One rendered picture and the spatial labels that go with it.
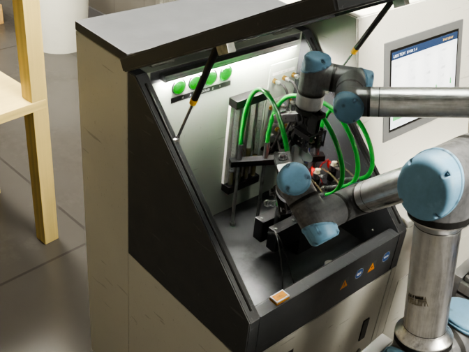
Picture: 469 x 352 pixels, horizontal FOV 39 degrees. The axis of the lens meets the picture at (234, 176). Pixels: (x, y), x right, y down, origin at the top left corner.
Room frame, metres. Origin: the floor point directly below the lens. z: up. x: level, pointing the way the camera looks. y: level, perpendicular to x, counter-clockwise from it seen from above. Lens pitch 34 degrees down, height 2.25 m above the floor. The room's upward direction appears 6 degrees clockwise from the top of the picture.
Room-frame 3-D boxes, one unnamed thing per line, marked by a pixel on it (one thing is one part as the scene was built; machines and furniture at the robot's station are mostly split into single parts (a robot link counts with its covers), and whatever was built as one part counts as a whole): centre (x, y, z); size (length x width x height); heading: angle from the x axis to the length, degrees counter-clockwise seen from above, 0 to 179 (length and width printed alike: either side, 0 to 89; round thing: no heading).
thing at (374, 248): (1.52, -0.32, 0.87); 0.62 x 0.04 x 0.16; 134
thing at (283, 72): (2.04, -0.14, 1.20); 0.13 x 0.03 x 0.31; 134
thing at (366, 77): (1.62, -0.28, 1.50); 0.11 x 0.11 x 0.08; 82
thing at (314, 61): (1.65, -0.19, 1.51); 0.09 x 0.08 x 0.11; 82
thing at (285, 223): (1.77, -0.23, 0.91); 0.34 x 0.10 x 0.15; 134
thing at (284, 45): (1.87, 0.04, 1.43); 0.54 x 0.03 x 0.02; 134
